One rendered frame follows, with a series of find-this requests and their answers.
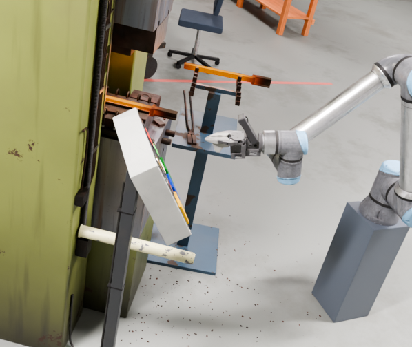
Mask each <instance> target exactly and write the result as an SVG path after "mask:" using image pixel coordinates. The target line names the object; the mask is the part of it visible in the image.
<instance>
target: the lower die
mask: <svg viewBox="0 0 412 347"><path fill-rule="evenodd" d="M106 95H108V96H113V97H117V98H122V99H125V100H129V101H134V102H137V103H142V104H145V105H151V106H152V105H153V104H154V103H147V102H145V101H140V100H138V101H137V100H136V99H134V98H126V97H125V96H120V95H117V96H116V95H115V94H112V93H108V92H107V93H106ZM105 108H107V114H105V120H104V127H106V128H110V129H113V127H114V121H113V119H112V118H113V117H114V116H115V113H116V111H117V110H118V111H119V114H122V113H124V112H126V111H129V110H131V109H133V108H136V107H131V106H127V105H122V104H119V103H114V102H111V101H105ZM136 109H137V110H138V113H139V115H140V117H141V119H142V121H143V124H144V126H145V128H146V129H148V127H149V126H150V124H151V122H152V121H153V117H151V116H150V111H147V110H144V109H139V108H136Z"/></svg>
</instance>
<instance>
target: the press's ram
mask: <svg viewBox="0 0 412 347"><path fill-rule="evenodd" d="M173 1H174V0H116V7H115V13H114V23H119V24H122V25H127V26H130V27H134V28H139V29H142V30H148V31H151V32H153V31H155V29H156V28H157V27H158V26H159V25H160V24H161V23H162V21H163V20H164V19H165V17H166V16H167V15H168V14H169V13H170V12H171V11H172V6H173Z"/></svg>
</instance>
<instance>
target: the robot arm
mask: <svg viewBox="0 0 412 347"><path fill-rule="evenodd" d="M397 84H398V85H399V86H400V98H401V121H400V161H397V160H386V161H384V162H383V163H382V164H381V166H380V168H379V170H378V173H377V176H376V177H375V180H374V182H373V185H372V188H371V190H370V192H369V195H368V196H367V197H366V198H365V199H363V200H362V202H361V203H360V206H359V211H360V213H361V214H362V215H363V216H364V217H365V218H366V219H368V220H370V221H371V222H374V223H376V224H379V225H382V226H393V225H396V224H397V223H398V221H399V219H401V220H402V221H403V223H405V224H406V225H407V226H408V227H411V228H412V54H394V55H391V56H387V57H384V58H383V59H380V60H379V61H377V62H376V63H374V64H373V65H372V69H371V71H370V72H369V73H367V74H365V75H364V76H363V77H362V78H360V79H359V80H357V81H356V82H355V83H354V84H352V85H350V86H349V87H348V88H347V89H345V90H344V91H342V92H341V93H339V95H337V96H335V97H334V98H332V99H331V100H330V101H329V102H327V103H326V104H324V105H323V106H322V107H320V108H319V109H317V110H316V111H315V112H314V113H312V114H311V115H309V116H308V117H306V118H305V119H304V120H302V121H301V122H300V123H298V124H297V125H296V126H294V127H292V128H291V129H290V130H263V132H262V133H258V137H257V135H256V133H255V132H254V130H253V128H252V127H251V125H250V123H249V120H248V117H246V116H245V114H244V113H241V114H239V115H238V122H239V124H240V125H241V126H242V128H243V129H244V131H245V132H242V131H232V130H227V131H222V132H218V133H215V134H212V135H210V136H208V137H206V138H205V140H206V141H207V142H210V143H213V146H214V150H215V152H220V151H221V150H222V148H224V147H229V146H230V152H231V159H245V156H260V155H261V152H262V153H263V154H267V155H268V157H269V158H270V160H271V161H272V163H273V165H274V167H275V168H276V170H277V172H278V174H277V180H278V182H280V183H281V184H284V185H294V184H297V183H298V182H299V181H300V177H301V170H302V159H303V154H304V155H306V154H307V153H308V142H310V141H311V140H313V139H314V138H315V137H316V136H318V135H319V134H321V133H322V132H323V131H325V130H326V129H328V128H329V127H330V126H332V125H333V124H335V123H336V122H338V121H339V120H340V119H342V118H343V117H345V116H346V115H347V114H349V113H350V112H352V111H353V110H354V109H356V108H357V107H359V106H360V105H361V104H363V103H364V102H366V101H367V100H369V99H370V98H371V97H372V96H374V95H376V94H377V93H378V92H379V91H381V90H383V89H384V88H389V89H391V88H392V87H393V86H395V85H397ZM229 137H230V139H229ZM234 157H241V158H234Z"/></svg>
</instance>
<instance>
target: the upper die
mask: <svg viewBox="0 0 412 347"><path fill-rule="evenodd" d="M168 19H169V15H167V16H166V17H165V19H164V20H163V21H162V23H161V24H160V25H159V26H158V27H157V28H156V29H155V31H153V32H151V31H148V30H142V29H139V28H134V27H130V26H127V25H122V24H119V23H114V26H113V33H112V45H117V46H120V47H124V48H129V49H132V50H138V51H141V52H146V53H149V54H154V53H155V51H156V50H157V49H158V47H159V46H160V44H161V43H162V42H163V41H164V40H165V36H166V32H167V23H168Z"/></svg>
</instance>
